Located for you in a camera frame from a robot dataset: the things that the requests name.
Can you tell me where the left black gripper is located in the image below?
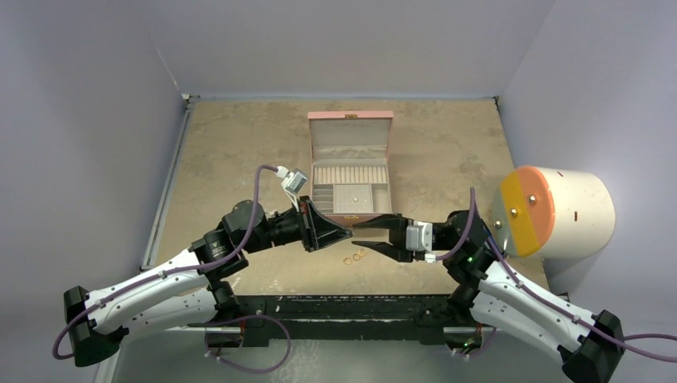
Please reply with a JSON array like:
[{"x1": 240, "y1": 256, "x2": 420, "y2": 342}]
[{"x1": 243, "y1": 195, "x2": 351, "y2": 255}]

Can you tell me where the pink jewelry box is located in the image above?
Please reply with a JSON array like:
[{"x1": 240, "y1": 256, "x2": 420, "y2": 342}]
[{"x1": 307, "y1": 110, "x2": 394, "y2": 227}]

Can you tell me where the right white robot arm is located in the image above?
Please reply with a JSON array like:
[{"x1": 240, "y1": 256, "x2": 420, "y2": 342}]
[{"x1": 358, "y1": 210, "x2": 624, "y2": 382}]

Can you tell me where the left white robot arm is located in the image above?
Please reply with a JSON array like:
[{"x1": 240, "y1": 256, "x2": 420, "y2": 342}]
[{"x1": 53, "y1": 196, "x2": 353, "y2": 367}]

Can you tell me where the white cylinder orange lid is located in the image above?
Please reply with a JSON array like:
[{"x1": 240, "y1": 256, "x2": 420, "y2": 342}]
[{"x1": 489, "y1": 166, "x2": 616, "y2": 260}]

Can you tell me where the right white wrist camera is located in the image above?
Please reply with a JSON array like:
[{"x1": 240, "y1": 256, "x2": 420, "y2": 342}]
[{"x1": 406, "y1": 221, "x2": 437, "y2": 263}]

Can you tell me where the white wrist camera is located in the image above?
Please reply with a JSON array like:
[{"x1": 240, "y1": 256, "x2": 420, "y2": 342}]
[
  {"x1": 406, "y1": 221, "x2": 437, "y2": 263},
  {"x1": 275, "y1": 166, "x2": 308, "y2": 210}
]

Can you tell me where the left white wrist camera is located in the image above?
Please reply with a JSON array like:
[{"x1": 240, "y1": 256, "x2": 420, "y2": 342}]
[{"x1": 275, "y1": 166, "x2": 308, "y2": 210}]

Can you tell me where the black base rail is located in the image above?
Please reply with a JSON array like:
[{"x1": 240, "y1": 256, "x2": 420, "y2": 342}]
[{"x1": 208, "y1": 294, "x2": 492, "y2": 349}]

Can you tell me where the purple cable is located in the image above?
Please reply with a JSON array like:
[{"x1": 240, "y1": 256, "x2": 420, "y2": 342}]
[
  {"x1": 436, "y1": 188, "x2": 677, "y2": 365},
  {"x1": 452, "y1": 326, "x2": 501, "y2": 361},
  {"x1": 204, "y1": 314, "x2": 293, "y2": 374},
  {"x1": 51, "y1": 164, "x2": 281, "y2": 361}
]

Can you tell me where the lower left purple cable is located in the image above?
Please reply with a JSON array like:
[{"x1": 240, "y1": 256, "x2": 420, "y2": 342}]
[{"x1": 204, "y1": 314, "x2": 293, "y2": 374}]

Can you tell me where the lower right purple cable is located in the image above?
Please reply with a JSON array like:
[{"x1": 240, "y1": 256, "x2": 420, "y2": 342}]
[{"x1": 452, "y1": 326, "x2": 501, "y2": 361}]

